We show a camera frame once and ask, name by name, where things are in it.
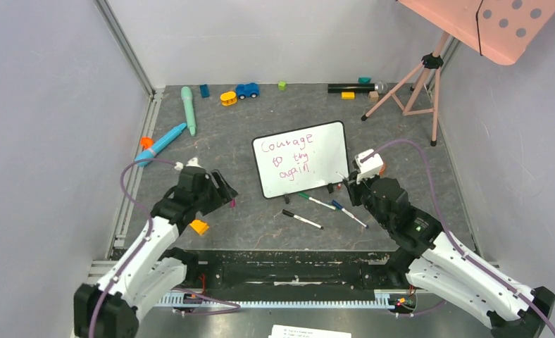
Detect white whiteboard black frame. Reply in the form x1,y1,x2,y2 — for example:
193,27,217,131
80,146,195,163
251,120,351,199

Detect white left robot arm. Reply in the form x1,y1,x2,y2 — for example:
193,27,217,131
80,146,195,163
73,163,237,337

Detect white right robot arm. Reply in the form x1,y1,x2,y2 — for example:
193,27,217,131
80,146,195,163
343,176,555,337

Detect blue whiteboard marker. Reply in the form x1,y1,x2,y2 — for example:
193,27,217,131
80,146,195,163
331,200,368,229

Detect green whiteboard marker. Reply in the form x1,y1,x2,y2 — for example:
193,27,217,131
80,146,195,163
297,192,337,211

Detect black whiteboard marker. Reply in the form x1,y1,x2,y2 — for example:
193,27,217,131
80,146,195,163
282,209,324,230

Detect orange semicircle toy piece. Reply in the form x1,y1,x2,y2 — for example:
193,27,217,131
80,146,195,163
379,162,386,176

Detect orange wedge block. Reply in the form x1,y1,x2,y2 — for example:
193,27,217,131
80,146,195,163
189,220,209,236

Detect blue toy crayon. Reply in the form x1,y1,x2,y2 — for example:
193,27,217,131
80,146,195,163
135,123,187,167

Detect small orange toy piece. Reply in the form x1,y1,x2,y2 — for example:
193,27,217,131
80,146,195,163
139,137,154,150

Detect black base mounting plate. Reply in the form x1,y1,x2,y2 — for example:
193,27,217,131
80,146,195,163
161,248,410,301

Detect yellow orange oval toy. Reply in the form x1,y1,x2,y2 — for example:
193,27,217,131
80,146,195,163
220,91,238,106

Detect dark blue block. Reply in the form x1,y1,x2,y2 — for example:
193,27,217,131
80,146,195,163
199,84,211,99

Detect mint green toy crayon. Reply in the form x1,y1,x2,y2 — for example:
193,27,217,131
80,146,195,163
180,86,197,136

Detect beige wooden cube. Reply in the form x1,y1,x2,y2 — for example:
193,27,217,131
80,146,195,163
368,91,380,103

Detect yellow rectangular block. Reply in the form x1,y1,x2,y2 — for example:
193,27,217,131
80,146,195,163
341,92,356,100

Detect blue toy car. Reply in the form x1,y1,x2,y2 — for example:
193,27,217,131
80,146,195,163
235,82,260,100

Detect black cylinder tube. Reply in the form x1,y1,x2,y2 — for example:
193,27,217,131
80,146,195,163
328,83,378,94

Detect white printed paper sheet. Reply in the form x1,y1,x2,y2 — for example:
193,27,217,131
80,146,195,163
268,325,352,338

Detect pink music stand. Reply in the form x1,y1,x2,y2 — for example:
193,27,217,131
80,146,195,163
361,0,555,146

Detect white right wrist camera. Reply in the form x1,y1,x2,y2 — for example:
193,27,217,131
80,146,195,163
354,149,383,184

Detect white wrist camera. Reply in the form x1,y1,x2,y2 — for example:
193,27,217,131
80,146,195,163
174,157,206,175
354,149,383,184

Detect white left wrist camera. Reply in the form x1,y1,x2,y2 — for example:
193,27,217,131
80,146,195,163
174,157,206,175

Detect white slotted cable duct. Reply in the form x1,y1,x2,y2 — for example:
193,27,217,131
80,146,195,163
154,291,413,311

